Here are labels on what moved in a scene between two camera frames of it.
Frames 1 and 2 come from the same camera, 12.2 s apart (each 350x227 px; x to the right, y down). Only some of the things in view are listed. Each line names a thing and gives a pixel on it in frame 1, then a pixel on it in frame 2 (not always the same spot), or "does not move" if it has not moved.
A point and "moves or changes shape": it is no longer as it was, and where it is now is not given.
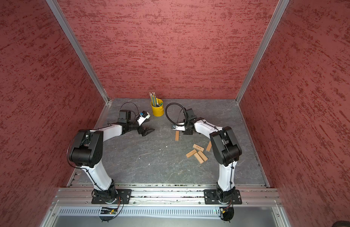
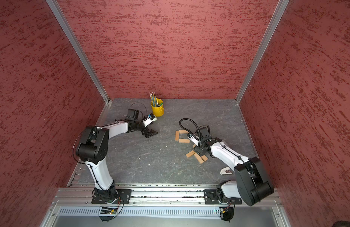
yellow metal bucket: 158,111 does not move
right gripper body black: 188,131 -> 200,149
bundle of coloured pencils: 154,100 does not move
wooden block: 177,135 does not move
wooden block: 209,146 moves or changes shape
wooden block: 191,153 does not move
